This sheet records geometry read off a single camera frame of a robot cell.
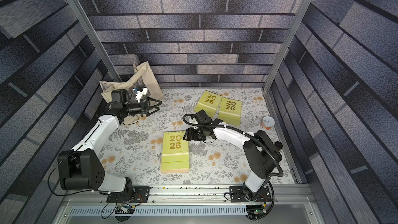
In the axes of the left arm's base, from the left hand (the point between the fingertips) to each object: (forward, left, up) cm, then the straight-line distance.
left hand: (160, 105), depth 77 cm
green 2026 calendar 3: (+16, -41, -26) cm, 51 cm away
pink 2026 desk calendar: (-25, -6, -26) cm, 36 cm away
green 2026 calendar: (-16, -7, -22) cm, 28 cm away
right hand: (-8, -13, -19) cm, 24 cm away
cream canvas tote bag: (+26, +17, -5) cm, 32 cm away
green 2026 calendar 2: (+23, -26, -25) cm, 43 cm away
